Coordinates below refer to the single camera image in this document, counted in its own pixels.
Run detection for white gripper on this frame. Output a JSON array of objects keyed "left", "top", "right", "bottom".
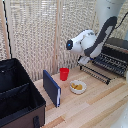
[{"left": 77, "top": 54, "right": 92, "bottom": 66}]

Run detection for red plastic cup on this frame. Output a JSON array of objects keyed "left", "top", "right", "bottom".
[{"left": 59, "top": 67, "right": 70, "bottom": 82}]

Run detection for black toaster oven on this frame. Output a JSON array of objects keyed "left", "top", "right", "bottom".
[{"left": 91, "top": 37, "right": 128, "bottom": 80}]

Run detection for yellow food pieces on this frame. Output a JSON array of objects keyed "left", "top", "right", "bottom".
[{"left": 70, "top": 82, "right": 84, "bottom": 91}]

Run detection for white bowl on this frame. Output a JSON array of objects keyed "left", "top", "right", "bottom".
[{"left": 69, "top": 79, "right": 88, "bottom": 95}]

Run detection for light wooden pole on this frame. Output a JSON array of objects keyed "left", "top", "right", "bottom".
[{"left": 52, "top": 0, "right": 65, "bottom": 74}]

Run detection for dark blue book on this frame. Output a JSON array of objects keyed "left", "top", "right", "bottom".
[{"left": 42, "top": 69, "right": 62, "bottom": 108}]

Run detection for beige bamboo blind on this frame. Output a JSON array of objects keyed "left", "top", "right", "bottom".
[{"left": 0, "top": 0, "right": 128, "bottom": 83}]

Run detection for black fabric storage case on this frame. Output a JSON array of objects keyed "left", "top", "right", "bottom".
[{"left": 0, "top": 58, "right": 47, "bottom": 128}]

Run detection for thin black vertical strip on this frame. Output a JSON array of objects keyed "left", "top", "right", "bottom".
[{"left": 2, "top": 0, "right": 13, "bottom": 60}]

